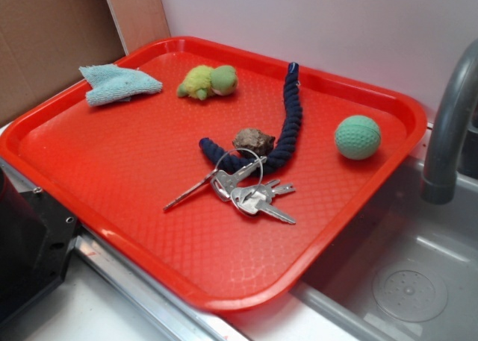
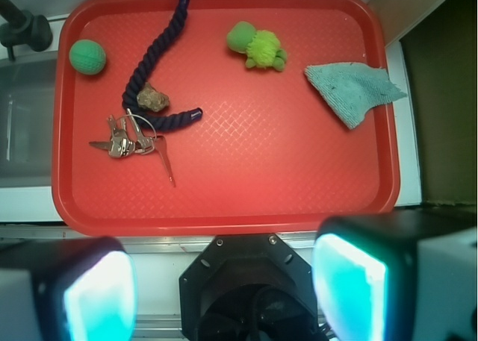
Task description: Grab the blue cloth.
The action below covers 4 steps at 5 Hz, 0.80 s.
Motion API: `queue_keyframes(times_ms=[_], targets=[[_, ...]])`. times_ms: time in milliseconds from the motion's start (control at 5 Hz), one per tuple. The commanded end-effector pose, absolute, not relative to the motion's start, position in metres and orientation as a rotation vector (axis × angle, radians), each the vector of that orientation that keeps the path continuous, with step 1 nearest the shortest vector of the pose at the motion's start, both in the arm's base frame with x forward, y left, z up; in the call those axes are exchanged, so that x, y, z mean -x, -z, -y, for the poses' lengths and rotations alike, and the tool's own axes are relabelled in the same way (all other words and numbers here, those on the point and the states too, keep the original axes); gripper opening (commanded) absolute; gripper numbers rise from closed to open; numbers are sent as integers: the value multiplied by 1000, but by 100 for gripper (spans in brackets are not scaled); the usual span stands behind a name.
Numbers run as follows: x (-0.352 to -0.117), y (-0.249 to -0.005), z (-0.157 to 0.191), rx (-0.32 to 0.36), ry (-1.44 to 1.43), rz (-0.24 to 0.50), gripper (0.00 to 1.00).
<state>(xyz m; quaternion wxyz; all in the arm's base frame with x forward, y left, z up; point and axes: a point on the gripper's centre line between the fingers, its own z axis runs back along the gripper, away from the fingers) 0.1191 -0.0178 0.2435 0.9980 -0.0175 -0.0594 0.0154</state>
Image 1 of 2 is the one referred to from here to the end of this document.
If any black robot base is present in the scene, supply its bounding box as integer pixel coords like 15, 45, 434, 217
1, 172, 79, 326

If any light blue cloth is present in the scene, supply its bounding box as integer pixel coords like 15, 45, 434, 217
79, 64, 163, 107

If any red plastic tray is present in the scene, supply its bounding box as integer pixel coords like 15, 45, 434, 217
1, 37, 426, 313

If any brown rock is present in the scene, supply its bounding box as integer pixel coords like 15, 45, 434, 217
232, 128, 276, 158

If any silver key upper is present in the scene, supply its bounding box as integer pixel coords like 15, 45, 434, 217
210, 156, 267, 201

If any long thin silver key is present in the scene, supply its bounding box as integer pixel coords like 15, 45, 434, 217
163, 169, 217, 212

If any silver key lower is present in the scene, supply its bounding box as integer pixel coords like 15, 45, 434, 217
230, 187, 296, 225

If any silver key pointing right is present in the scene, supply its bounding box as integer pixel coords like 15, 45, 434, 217
261, 179, 296, 200

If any green plush toy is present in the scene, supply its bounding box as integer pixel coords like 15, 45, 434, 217
176, 65, 238, 101

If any green dimpled ball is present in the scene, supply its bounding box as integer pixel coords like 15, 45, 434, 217
334, 115, 382, 160

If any wooden board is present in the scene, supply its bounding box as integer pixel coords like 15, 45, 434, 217
106, 0, 170, 54

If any grey sink basin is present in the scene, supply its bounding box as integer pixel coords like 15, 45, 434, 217
227, 157, 478, 341

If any grey faucet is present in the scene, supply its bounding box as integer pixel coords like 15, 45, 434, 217
420, 41, 477, 204

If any brown cardboard panel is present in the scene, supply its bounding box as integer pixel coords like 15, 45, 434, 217
1, 0, 124, 125

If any silver key ring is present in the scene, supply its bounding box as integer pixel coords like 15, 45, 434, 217
213, 148, 269, 193

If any dark blue rope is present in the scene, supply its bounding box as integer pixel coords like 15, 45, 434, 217
199, 61, 305, 178

